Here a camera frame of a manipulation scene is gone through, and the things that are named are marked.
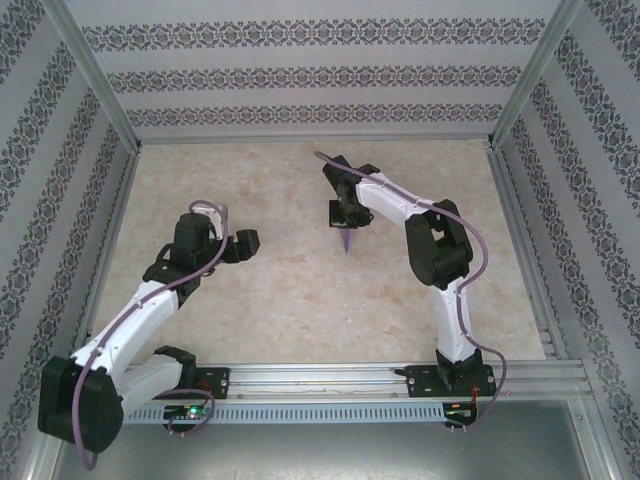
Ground small circuit board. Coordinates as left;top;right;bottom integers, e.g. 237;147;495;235
164;404;211;421
444;402;479;420

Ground grey metal panel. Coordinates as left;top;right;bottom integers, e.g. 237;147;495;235
47;399;616;480

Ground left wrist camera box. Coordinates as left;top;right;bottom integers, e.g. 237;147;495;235
207;202;230;240

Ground aluminium side rail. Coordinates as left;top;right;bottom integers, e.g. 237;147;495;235
487;142;569;361
69;144;141;364

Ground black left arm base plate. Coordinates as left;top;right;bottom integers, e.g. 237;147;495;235
192;366;232;401

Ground aluminium mounting rail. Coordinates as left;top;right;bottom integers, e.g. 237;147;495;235
47;362;594;401

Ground slotted grey cable duct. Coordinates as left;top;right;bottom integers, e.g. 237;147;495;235
122;403;446;424

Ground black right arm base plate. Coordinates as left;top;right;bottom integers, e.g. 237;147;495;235
405;364;499;400

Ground aluminium frame post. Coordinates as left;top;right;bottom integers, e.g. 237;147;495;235
487;0;586;149
37;0;144;151

